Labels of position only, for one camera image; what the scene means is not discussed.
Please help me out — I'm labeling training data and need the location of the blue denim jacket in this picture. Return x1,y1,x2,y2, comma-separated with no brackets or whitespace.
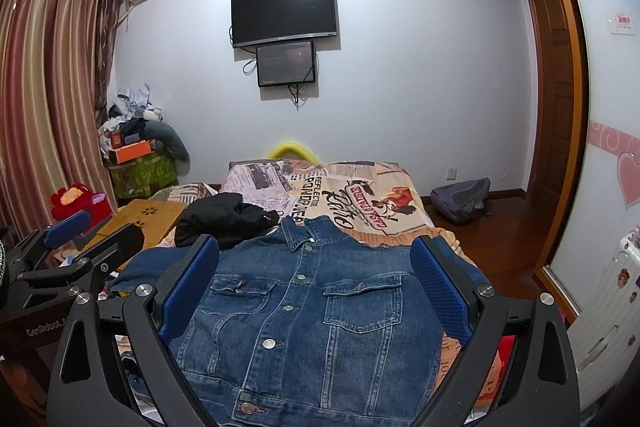
106,215,494,427

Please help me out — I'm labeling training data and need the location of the red plush toy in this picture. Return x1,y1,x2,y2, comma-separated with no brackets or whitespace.
50,183,113,222

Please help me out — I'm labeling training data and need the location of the white radiator with stickers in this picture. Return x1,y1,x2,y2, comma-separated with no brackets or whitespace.
568,230,640,410

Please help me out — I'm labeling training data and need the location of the orange box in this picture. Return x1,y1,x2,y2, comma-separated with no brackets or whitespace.
108,141,152,165

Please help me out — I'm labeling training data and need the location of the black folded garment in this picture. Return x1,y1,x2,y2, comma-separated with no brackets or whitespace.
175,193,280,249

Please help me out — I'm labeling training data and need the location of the yellow headboard cushion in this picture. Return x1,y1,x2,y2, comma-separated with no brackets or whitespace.
267,142,320,164

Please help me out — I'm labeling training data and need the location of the grey backpack on floor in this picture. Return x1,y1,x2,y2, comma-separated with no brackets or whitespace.
431,178,490,225

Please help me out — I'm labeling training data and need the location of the red striped curtain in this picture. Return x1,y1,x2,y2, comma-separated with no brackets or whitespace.
1,0,124,237

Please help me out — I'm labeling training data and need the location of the printed bed cover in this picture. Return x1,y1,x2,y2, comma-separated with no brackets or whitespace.
114,158,516,427

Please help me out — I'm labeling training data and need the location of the wooden door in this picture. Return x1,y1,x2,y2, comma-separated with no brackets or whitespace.
527,0,585,270

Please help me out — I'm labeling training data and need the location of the small black wall monitor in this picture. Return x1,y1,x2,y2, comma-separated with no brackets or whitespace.
256,41,316,88

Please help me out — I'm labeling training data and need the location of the large black wall television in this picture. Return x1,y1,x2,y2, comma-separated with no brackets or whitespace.
231,0,338,48

